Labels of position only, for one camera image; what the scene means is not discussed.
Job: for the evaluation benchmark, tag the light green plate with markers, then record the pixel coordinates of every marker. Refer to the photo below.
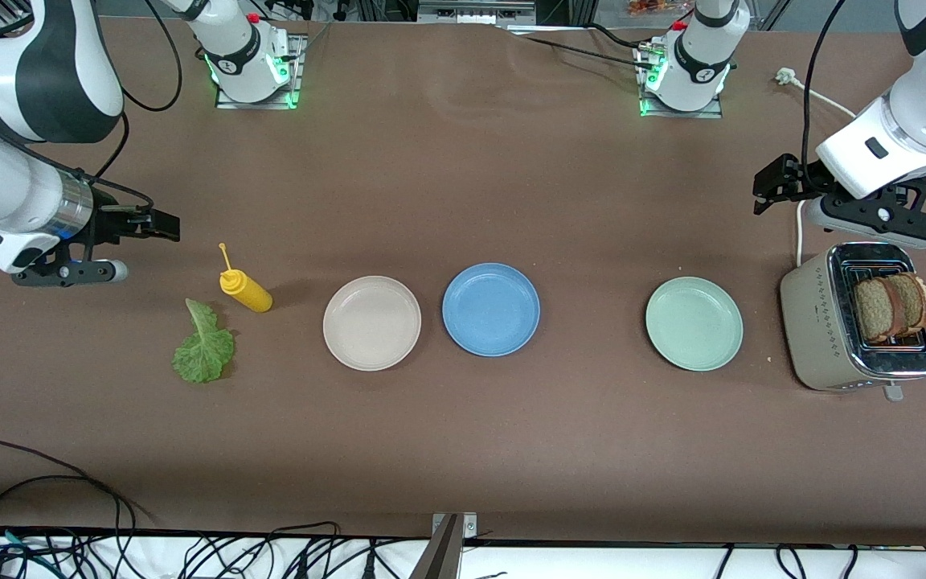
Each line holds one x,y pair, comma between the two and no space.
694,323

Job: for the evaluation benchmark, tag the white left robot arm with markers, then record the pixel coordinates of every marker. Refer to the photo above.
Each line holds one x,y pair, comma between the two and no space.
921,121

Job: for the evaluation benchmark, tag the green lettuce leaf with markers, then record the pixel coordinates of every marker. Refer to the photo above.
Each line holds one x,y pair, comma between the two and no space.
204,350

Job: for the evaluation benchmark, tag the beige plate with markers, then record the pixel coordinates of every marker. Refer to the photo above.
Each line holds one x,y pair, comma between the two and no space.
372,323

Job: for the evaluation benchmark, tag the brown toast bread slice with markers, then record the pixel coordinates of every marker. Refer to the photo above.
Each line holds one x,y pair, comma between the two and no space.
873,310
917,301

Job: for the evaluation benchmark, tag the yellow mustard squeeze bottle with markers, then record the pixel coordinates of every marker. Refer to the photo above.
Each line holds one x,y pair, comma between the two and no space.
250,293

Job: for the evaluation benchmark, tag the beige chrome toaster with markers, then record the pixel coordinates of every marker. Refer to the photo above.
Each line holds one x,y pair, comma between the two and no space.
817,322

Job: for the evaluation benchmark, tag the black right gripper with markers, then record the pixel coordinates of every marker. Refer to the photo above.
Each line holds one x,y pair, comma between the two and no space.
112,223

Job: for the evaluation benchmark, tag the orange packet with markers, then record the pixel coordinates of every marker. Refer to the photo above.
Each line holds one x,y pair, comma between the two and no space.
652,6

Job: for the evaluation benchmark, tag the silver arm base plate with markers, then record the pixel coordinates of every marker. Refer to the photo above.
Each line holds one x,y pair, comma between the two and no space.
298,80
684,114

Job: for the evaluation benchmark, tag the silver aluminium frame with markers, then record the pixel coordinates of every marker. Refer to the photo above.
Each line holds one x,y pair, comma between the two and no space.
475,12

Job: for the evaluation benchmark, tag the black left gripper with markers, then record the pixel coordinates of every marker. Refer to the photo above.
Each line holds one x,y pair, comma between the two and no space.
794,180

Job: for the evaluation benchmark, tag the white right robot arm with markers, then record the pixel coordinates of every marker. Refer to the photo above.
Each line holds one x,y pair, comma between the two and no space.
29,72

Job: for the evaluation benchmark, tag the blue plate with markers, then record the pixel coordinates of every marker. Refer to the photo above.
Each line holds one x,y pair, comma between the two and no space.
491,310

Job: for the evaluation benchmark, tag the grey metal table bracket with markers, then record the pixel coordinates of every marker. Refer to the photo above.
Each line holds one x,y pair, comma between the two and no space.
445,555

